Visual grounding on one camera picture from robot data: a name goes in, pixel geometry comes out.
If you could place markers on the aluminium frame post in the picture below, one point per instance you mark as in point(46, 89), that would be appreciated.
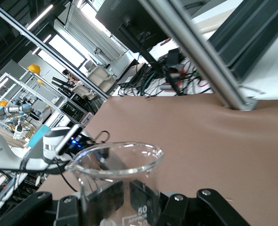
point(200, 51)

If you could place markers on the teal panel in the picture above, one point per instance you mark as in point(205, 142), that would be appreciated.
point(37, 137)

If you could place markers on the clear glass beaker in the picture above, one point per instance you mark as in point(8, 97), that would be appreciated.
point(139, 207)

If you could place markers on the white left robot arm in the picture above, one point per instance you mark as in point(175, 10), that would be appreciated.
point(2, 150)

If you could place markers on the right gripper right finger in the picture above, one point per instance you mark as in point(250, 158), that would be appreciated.
point(195, 212)

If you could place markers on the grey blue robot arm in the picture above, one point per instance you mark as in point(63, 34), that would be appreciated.
point(14, 109)

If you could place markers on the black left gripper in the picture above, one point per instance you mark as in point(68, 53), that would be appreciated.
point(82, 141)

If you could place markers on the yellow safety helmet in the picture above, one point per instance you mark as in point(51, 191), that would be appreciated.
point(34, 68)
point(2, 103)
point(40, 82)

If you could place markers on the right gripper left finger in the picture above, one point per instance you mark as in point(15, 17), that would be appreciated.
point(47, 212)

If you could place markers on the black monitor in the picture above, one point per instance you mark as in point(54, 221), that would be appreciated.
point(120, 14)

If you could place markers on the beige office chair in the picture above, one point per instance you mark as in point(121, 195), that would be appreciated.
point(101, 80)
point(82, 90)

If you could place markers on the grey power supply unit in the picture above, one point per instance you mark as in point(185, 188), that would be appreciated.
point(242, 26)
point(259, 51)

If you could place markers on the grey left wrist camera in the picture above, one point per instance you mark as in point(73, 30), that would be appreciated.
point(68, 140)

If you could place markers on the brown table mat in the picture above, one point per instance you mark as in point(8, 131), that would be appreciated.
point(200, 141)

